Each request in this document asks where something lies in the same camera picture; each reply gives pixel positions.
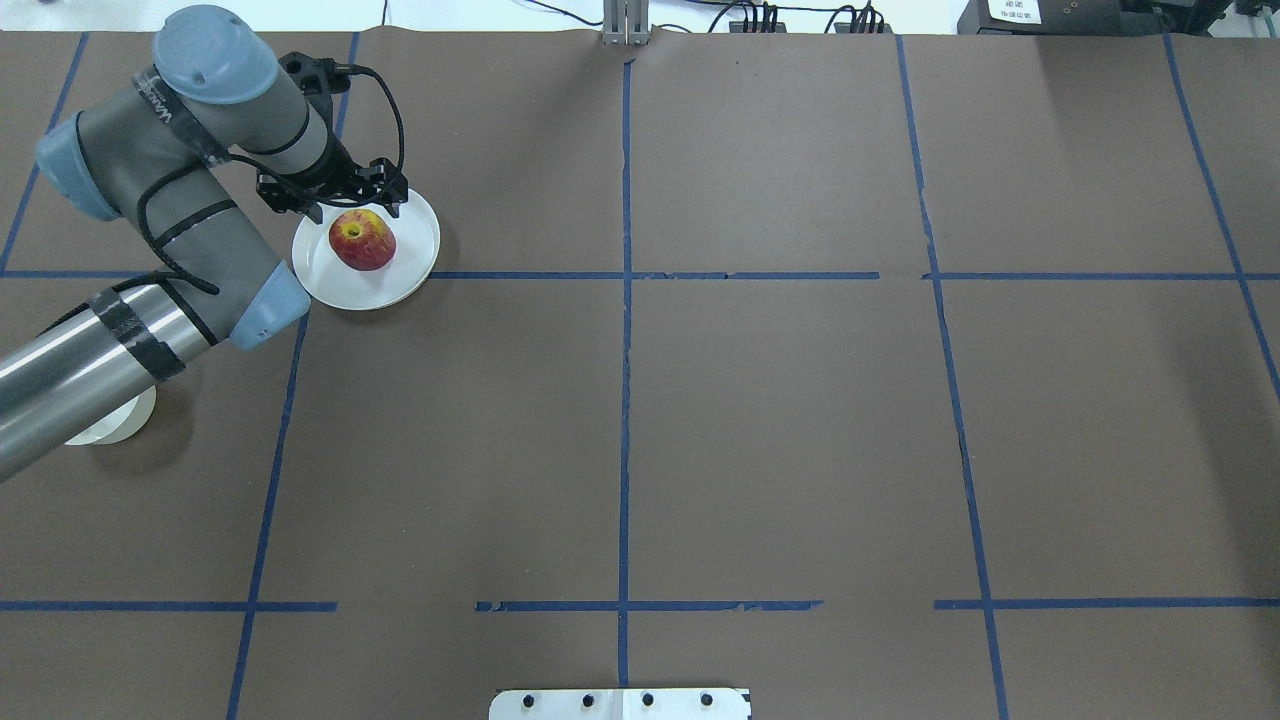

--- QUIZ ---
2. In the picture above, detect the red yellow apple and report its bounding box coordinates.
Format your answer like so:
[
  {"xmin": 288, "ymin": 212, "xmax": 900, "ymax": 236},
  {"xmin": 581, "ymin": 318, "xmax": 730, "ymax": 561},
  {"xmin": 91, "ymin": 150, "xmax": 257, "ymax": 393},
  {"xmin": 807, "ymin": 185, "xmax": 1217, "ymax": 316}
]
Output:
[{"xmin": 326, "ymin": 208, "xmax": 397, "ymax": 272}]

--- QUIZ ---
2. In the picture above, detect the aluminium frame post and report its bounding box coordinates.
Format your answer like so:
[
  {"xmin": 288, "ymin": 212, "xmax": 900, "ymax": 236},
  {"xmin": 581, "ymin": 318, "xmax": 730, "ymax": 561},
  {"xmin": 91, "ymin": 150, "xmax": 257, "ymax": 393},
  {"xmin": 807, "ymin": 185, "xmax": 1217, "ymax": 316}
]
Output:
[{"xmin": 600, "ymin": 0, "xmax": 652, "ymax": 47}]

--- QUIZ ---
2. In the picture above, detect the white plate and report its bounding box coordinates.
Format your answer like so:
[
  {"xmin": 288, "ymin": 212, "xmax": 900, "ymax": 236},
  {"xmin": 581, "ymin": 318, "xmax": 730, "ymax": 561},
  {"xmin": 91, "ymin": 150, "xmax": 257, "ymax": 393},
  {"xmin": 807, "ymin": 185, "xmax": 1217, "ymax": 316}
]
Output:
[{"xmin": 291, "ymin": 190, "xmax": 442, "ymax": 311}]

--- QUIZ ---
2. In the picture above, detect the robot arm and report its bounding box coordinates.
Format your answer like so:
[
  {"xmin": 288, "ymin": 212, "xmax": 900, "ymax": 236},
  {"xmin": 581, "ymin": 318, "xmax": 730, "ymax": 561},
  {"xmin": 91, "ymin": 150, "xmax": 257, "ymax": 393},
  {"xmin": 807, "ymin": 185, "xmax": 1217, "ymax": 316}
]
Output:
[{"xmin": 1, "ymin": 4, "xmax": 410, "ymax": 479}]

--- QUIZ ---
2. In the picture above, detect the white bowl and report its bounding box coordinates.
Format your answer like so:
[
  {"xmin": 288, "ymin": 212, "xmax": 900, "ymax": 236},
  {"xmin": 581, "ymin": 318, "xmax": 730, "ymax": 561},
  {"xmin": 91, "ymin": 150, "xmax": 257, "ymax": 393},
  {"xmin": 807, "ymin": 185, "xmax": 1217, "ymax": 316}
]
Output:
[{"xmin": 65, "ymin": 387, "xmax": 157, "ymax": 446}]

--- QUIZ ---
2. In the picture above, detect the black computer box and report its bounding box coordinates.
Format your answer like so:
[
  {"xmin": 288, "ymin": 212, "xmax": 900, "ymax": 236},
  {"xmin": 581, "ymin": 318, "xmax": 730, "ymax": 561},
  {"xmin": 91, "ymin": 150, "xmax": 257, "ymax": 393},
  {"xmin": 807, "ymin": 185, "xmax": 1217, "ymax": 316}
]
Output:
[{"xmin": 956, "ymin": 1, "xmax": 1230, "ymax": 37}]

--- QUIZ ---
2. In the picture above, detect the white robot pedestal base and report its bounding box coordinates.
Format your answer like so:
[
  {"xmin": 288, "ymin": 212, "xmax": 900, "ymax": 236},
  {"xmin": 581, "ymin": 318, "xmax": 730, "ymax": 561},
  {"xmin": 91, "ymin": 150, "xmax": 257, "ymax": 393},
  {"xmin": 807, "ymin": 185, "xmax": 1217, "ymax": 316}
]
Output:
[{"xmin": 488, "ymin": 687, "xmax": 753, "ymax": 719}]

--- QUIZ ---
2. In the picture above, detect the far black connector strip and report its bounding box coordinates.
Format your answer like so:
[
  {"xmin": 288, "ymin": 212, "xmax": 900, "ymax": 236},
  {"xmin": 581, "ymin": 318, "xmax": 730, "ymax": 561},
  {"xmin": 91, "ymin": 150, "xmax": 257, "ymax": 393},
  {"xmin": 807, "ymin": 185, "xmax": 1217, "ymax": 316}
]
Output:
[{"xmin": 726, "ymin": 1, "xmax": 787, "ymax": 35}]

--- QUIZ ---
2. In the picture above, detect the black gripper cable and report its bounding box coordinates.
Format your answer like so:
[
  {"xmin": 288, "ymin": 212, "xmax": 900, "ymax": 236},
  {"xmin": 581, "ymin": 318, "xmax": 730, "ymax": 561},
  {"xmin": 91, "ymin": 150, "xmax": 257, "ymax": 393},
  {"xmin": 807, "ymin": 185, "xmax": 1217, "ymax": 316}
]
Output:
[{"xmin": 335, "ymin": 63, "xmax": 407, "ymax": 179}]

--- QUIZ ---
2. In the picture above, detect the near black connector strip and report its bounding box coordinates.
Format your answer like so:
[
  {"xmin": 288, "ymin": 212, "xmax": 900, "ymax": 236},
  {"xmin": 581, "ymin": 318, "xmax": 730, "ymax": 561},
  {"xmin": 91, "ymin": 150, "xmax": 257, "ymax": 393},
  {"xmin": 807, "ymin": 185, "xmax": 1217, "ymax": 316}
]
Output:
[{"xmin": 823, "ymin": 1, "xmax": 893, "ymax": 35}]

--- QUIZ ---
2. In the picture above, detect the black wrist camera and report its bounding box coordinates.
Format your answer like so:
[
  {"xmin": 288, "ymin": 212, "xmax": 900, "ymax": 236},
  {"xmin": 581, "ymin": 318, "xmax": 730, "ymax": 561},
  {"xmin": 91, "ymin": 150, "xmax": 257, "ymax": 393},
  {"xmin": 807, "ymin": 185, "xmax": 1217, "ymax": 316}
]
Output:
[{"xmin": 278, "ymin": 51, "xmax": 351, "ymax": 99}]

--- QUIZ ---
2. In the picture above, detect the black connector strip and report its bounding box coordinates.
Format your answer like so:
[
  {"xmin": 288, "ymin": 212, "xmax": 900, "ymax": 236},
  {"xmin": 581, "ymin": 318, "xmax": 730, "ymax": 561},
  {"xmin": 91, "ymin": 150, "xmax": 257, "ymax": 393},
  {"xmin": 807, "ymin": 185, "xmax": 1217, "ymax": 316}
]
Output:
[
  {"xmin": 726, "ymin": 1, "xmax": 787, "ymax": 35},
  {"xmin": 823, "ymin": 1, "xmax": 893, "ymax": 35}
]

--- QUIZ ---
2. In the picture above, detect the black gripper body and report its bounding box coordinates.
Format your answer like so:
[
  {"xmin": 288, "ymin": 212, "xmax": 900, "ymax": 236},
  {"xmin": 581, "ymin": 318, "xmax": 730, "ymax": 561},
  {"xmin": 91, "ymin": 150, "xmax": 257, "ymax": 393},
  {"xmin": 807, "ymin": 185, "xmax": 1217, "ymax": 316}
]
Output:
[{"xmin": 256, "ymin": 151, "xmax": 410, "ymax": 213}]

